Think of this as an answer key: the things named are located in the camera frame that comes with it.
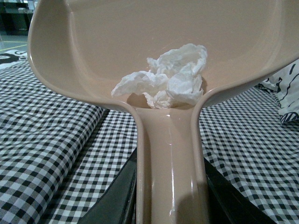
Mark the black white checkered bedsheet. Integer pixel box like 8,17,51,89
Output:
0,59,299,224

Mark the white black patterned pillow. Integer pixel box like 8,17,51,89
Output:
258,60,299,124

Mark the white tissue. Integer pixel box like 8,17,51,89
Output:
111,43,207,109

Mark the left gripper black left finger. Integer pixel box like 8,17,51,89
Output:
79,150,137,224

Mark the beige plastic dustpan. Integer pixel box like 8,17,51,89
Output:
28,0,299,224

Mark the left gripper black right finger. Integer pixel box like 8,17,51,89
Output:
204,159,275,224

